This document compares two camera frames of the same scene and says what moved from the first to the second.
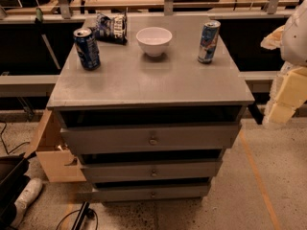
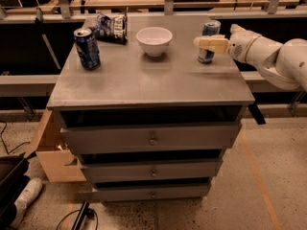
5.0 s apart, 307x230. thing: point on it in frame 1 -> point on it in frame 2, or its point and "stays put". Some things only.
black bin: x=12 y=179 stays put
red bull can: x=208 y=41 stays put
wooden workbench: x=71 y=4 stays put
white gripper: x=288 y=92 -> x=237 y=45
